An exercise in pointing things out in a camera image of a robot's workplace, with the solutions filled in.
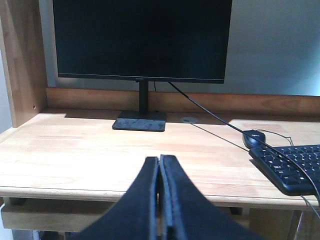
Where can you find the wooden desk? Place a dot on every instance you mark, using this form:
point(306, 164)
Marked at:
point(62, 164)

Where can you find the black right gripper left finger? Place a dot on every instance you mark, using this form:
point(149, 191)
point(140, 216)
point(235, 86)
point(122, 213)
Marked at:
point(133, 217)

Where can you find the black computer mouse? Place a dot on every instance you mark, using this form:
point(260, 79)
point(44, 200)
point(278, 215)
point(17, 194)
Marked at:
point(253, 138)

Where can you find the black keyboard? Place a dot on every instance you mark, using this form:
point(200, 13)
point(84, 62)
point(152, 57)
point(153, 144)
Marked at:
point(286, 166)

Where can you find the black computer monitor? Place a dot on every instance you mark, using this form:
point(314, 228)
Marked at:
point(182, 41)

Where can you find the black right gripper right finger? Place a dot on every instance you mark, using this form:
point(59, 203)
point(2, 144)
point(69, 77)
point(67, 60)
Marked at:
point(187, 214)

